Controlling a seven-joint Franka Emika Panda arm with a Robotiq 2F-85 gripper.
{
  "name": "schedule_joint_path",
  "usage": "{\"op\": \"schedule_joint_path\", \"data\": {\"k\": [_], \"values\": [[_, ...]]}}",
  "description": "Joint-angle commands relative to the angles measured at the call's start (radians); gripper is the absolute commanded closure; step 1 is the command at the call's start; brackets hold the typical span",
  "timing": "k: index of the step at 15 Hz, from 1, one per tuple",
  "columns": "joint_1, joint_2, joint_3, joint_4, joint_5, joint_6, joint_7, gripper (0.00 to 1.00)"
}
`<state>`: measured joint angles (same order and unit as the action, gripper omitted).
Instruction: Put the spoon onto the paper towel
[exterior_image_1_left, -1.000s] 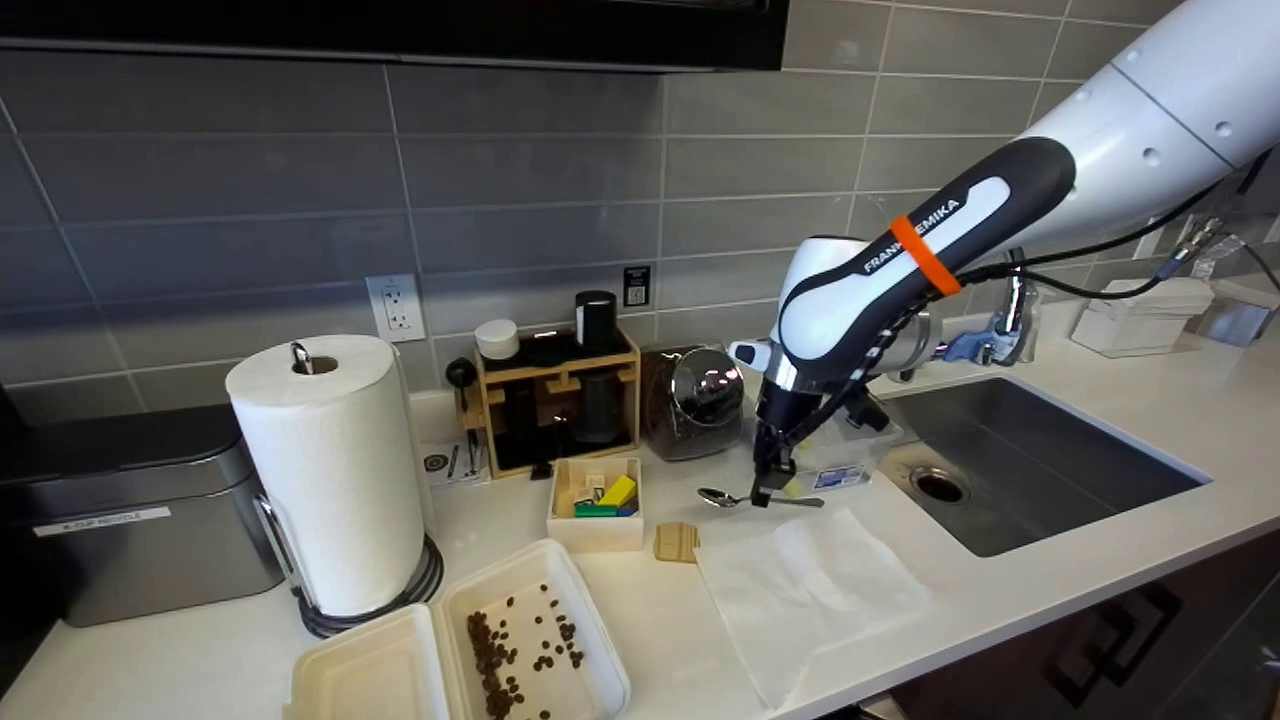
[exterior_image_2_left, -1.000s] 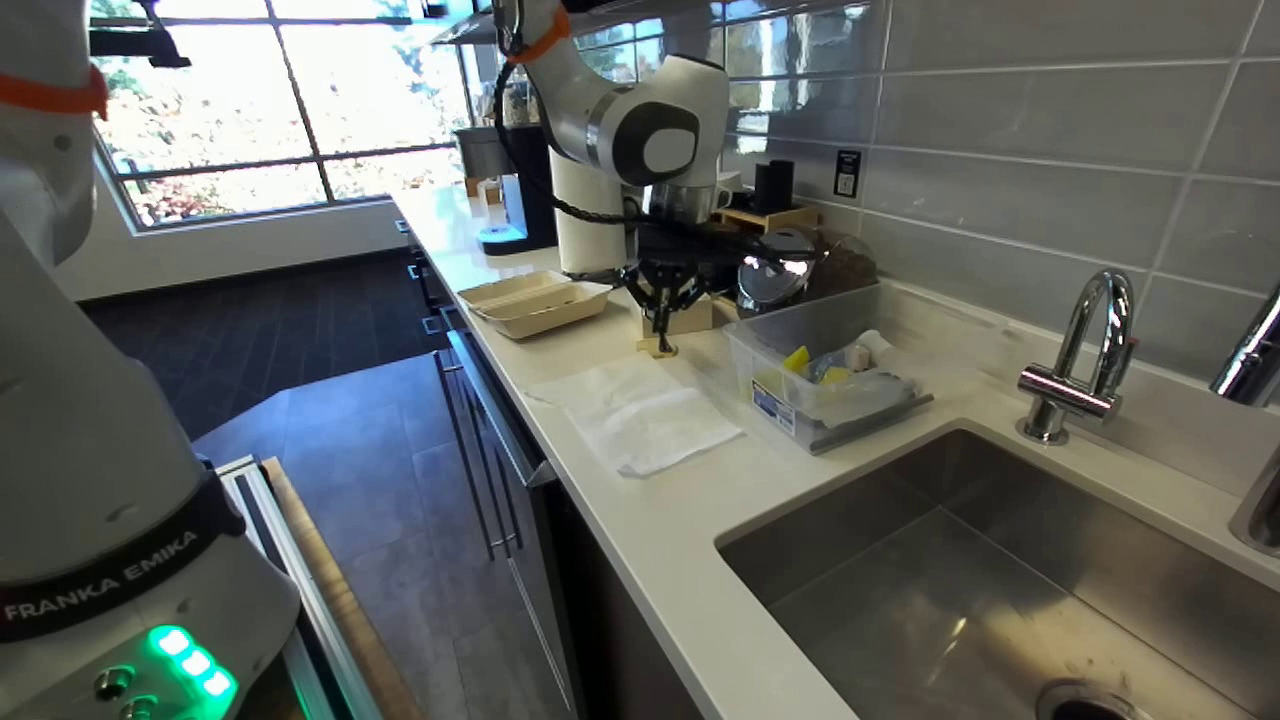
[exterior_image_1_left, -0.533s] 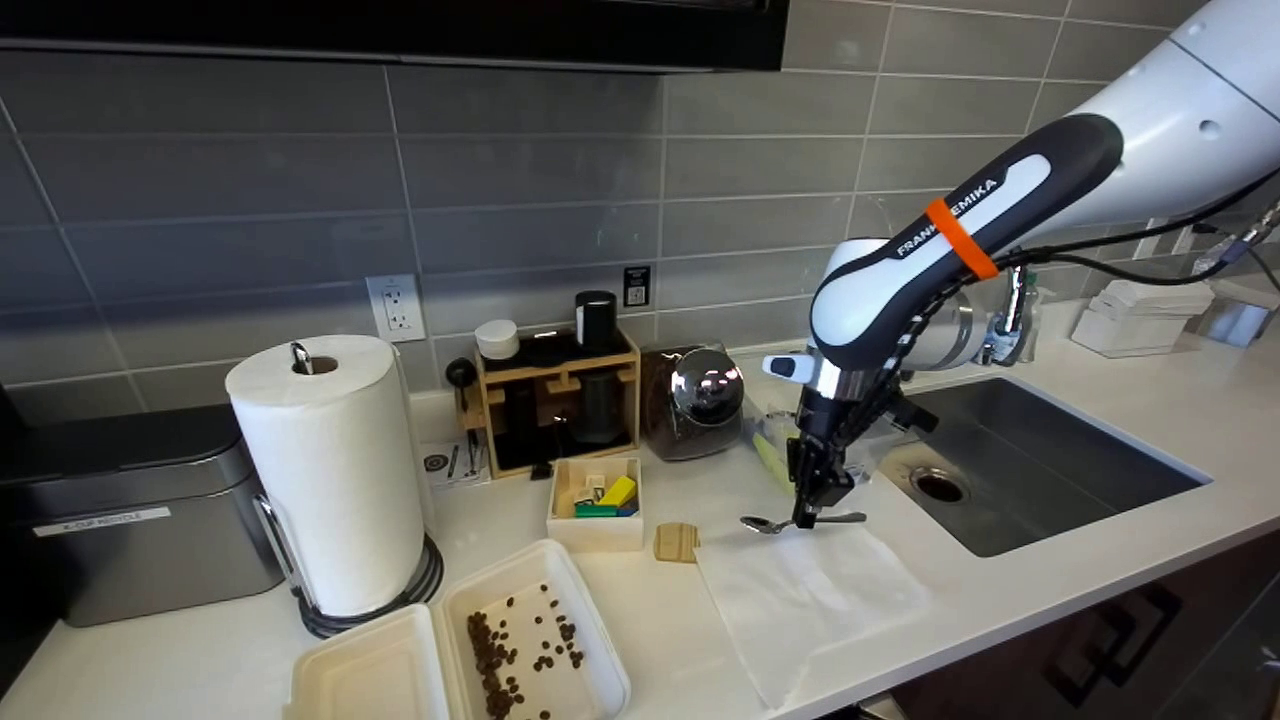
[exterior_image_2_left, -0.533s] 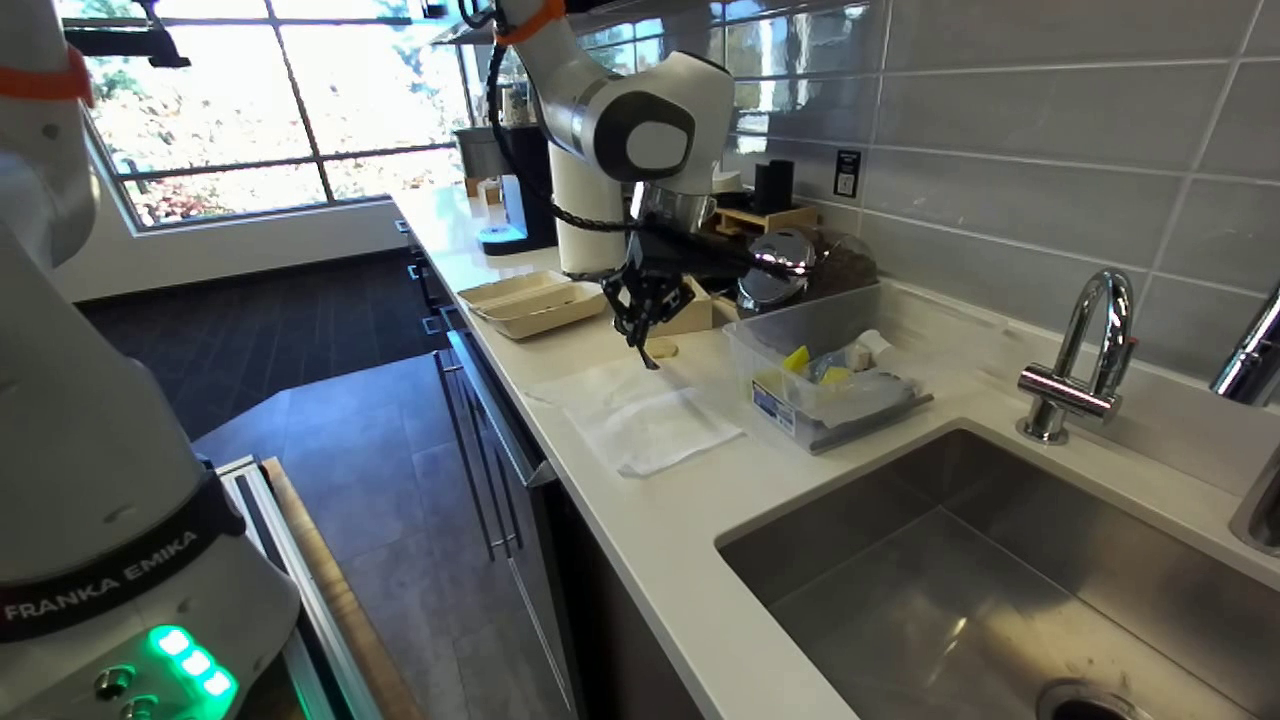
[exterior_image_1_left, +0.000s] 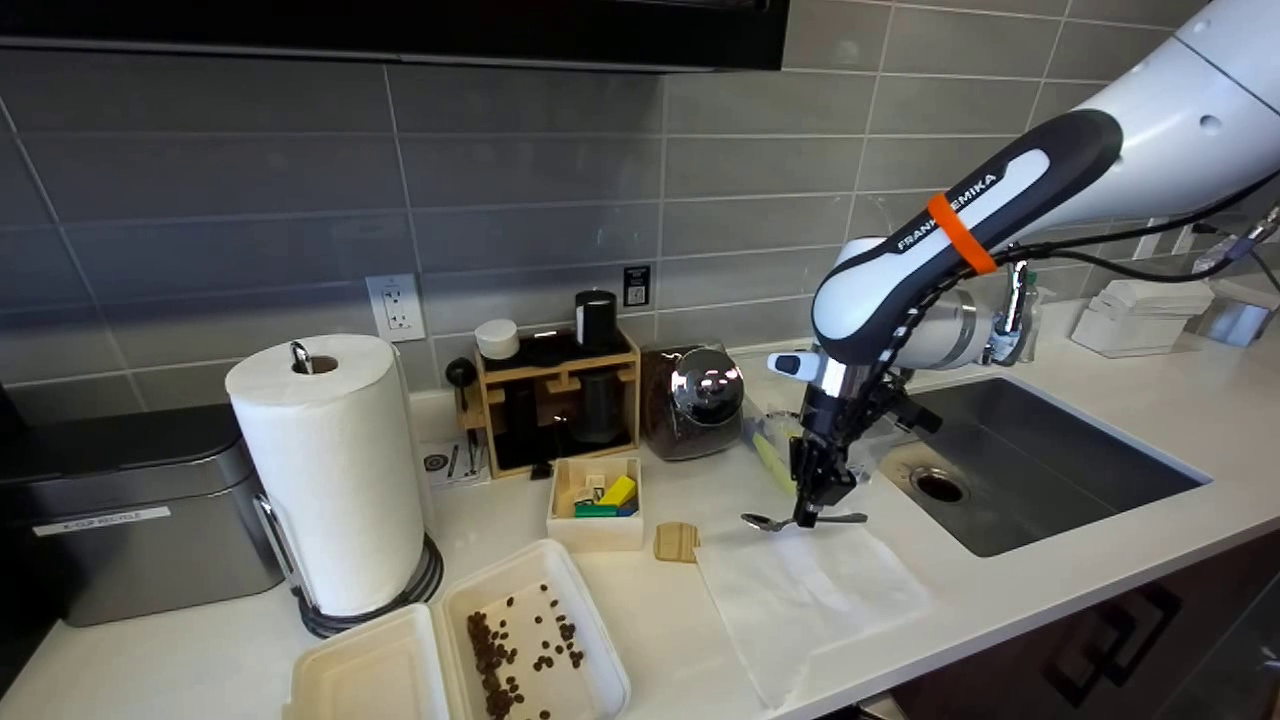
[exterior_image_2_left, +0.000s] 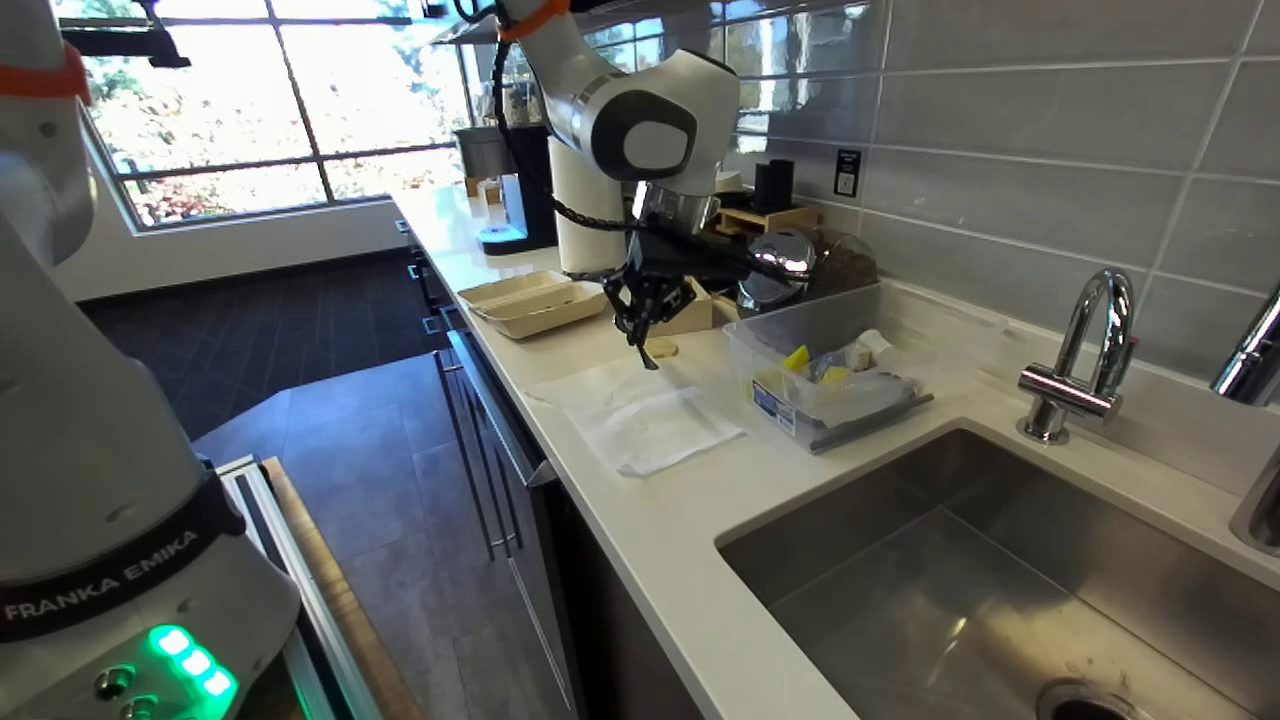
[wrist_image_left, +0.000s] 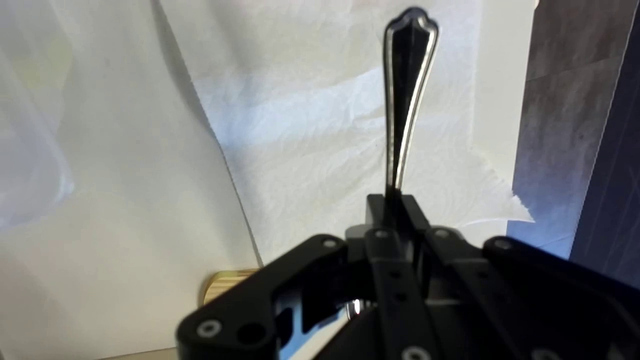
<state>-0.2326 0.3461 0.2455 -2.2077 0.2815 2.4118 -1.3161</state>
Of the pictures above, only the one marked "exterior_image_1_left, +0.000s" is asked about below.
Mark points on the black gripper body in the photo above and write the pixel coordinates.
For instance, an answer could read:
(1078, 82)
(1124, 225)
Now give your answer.
(827, 444)

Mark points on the silver metal spoon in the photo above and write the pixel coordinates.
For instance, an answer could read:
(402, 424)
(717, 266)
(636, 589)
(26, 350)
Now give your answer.
(772, 520)

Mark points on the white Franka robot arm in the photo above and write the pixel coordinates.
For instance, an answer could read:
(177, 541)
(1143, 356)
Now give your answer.
(1134, 147)

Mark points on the white dish towel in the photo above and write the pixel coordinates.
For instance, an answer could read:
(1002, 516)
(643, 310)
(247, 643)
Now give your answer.
(807, 601)

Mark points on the black paper towel holder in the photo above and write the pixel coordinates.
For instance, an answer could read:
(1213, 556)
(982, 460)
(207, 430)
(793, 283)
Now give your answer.
(420, 581)

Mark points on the white paper towel roll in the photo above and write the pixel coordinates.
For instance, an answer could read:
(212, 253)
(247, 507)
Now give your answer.
(334, 465)

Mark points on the small wooden block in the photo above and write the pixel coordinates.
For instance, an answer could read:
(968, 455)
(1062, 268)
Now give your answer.
(679, 541)

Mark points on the shiny metal canister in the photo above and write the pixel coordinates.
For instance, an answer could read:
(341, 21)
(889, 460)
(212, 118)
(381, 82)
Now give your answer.
(698, 403)

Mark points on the yellow sponge in box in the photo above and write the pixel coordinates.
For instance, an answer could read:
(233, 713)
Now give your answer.
(619, 492)

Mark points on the stainless steel sink basin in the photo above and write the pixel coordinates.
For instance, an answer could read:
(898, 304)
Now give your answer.
(1054, 460)

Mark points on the small chrome faucet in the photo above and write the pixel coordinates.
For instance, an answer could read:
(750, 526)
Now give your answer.
(1014, 314)

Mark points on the black jar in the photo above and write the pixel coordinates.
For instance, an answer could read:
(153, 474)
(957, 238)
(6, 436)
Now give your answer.
(593, 323)

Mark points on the wooden organizer rack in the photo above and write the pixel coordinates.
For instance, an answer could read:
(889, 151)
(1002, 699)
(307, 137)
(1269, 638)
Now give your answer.
(555, 403)

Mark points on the translucent white box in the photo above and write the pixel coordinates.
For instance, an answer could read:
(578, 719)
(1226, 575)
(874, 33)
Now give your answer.
(1143, 316)

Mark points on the white small cup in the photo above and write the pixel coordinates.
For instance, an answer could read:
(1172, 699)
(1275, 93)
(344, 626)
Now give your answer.
(498, 336)

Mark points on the beige takeout clamshell tray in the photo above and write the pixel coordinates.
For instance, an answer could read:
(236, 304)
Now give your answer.
(454, 655)

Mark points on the dark overhead cabinet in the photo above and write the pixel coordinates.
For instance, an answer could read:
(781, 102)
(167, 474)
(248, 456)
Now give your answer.
(402, 24)

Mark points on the black metal bin appliance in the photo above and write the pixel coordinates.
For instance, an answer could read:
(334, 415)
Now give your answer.
(123, 520)

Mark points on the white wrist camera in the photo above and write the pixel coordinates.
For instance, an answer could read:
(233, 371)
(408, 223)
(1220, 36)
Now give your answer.
(798, 366)

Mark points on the black wall outlet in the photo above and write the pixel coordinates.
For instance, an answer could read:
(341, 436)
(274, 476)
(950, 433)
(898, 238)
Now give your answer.
(636, 285)

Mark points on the white wall outlet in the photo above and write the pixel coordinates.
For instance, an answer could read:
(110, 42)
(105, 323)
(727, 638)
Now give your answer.
(392, 304)

